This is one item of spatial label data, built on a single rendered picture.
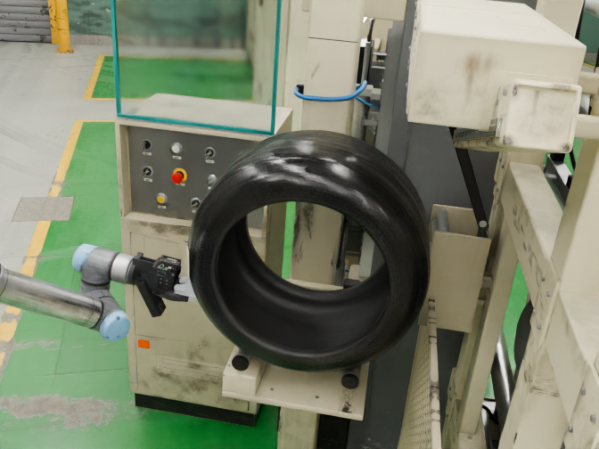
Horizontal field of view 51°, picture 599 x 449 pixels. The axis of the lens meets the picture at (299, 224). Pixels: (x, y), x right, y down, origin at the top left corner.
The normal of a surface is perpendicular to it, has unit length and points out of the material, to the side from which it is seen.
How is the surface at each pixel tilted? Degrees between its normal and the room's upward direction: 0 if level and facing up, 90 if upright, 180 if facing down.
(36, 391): 0
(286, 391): 0
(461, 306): 90
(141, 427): 0
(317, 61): 90
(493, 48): 90
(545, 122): 72
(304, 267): 90
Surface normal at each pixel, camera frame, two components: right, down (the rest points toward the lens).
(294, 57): 0.21, 0.44
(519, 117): -0.14, 0.11
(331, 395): 0.07, -0.90
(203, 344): -0.17, 0.39
